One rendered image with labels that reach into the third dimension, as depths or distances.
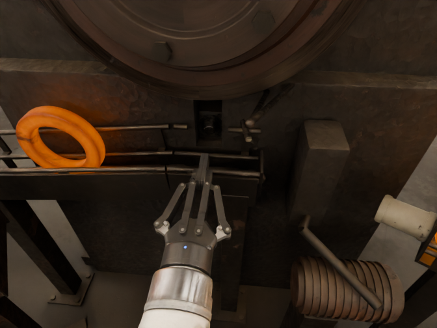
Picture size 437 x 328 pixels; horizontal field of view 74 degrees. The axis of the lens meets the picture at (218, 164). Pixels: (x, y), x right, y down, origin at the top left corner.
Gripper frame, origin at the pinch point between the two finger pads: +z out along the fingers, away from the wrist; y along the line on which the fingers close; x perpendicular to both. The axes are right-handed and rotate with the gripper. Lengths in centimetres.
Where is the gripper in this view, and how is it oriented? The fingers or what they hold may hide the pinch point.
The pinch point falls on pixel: (203, 171)
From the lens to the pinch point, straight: 55.9
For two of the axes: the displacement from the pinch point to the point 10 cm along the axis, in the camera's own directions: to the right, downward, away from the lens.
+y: 10.0, 0.7, -0.7
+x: -0.1, -6.7, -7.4
